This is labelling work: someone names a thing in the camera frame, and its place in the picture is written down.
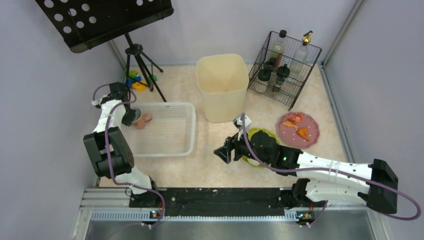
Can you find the small spice jar black lid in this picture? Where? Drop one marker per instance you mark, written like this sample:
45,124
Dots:
278,84

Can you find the white egg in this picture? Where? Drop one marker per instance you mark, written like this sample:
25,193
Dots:
253,162

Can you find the pink dotted plate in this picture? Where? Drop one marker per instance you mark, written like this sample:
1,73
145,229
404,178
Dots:
289,135

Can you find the yellow toy block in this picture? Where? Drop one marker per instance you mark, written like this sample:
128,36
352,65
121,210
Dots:
139,86

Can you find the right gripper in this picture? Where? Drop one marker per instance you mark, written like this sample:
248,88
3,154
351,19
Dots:
234,149

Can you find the black wire rack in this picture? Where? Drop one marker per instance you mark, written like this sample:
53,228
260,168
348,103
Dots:
289,92

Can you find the clear bottle gold pump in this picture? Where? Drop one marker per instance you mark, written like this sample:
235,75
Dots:
298,65

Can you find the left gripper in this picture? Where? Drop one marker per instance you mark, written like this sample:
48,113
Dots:
131,117

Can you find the fried shrimp piece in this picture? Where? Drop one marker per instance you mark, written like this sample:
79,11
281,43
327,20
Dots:
290,124

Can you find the spice jar round black lid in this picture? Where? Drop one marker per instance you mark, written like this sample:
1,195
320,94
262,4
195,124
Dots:
283,71

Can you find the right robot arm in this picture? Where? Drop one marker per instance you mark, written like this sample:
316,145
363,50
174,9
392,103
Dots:
319,179

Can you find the cream plastic waste bin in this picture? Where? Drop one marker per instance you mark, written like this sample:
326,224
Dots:
223,81

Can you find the green toy block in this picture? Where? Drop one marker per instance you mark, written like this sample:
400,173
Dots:
132,74

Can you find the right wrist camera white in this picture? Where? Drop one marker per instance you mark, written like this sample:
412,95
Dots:
239,123

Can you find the spice jar labelled black lid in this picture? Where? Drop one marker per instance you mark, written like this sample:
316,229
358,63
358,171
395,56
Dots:
270,65

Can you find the dark sauce bottle black cap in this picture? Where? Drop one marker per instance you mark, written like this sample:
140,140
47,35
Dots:
278,48

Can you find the black perforated music stand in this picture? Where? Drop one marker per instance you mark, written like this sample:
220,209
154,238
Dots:
85,24

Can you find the white plastic basket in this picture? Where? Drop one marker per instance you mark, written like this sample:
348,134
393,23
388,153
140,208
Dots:
171,133

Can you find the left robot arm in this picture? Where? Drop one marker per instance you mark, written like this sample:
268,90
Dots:
110,154

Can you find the pink floral mug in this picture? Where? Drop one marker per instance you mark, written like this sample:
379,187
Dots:
141,119

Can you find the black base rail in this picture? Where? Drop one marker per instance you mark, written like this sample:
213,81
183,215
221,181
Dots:
225,203

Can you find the red shrimp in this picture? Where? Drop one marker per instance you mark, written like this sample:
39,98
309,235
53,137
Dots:
297,118

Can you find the orange fried drumstick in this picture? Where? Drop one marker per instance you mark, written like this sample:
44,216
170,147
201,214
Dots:
303,133

